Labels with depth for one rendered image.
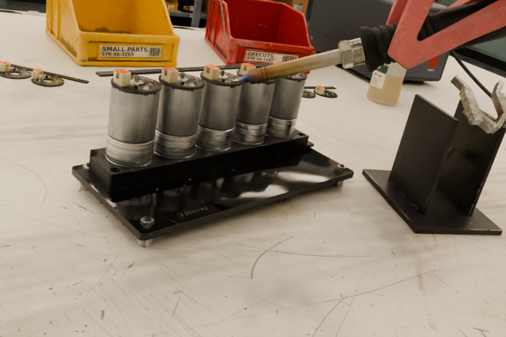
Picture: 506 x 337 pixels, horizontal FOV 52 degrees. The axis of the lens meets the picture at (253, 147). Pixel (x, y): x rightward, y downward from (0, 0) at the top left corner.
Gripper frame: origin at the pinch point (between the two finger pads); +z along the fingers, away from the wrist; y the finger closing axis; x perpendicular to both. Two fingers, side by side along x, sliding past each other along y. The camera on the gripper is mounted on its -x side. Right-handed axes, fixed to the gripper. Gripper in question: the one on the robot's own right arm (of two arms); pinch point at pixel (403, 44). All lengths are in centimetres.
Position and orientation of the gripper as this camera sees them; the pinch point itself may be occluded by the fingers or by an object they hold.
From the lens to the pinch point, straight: 29.9
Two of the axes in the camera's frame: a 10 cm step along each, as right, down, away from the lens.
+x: 7.9, 5.8, 2.0
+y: -0.5, 3.9, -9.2
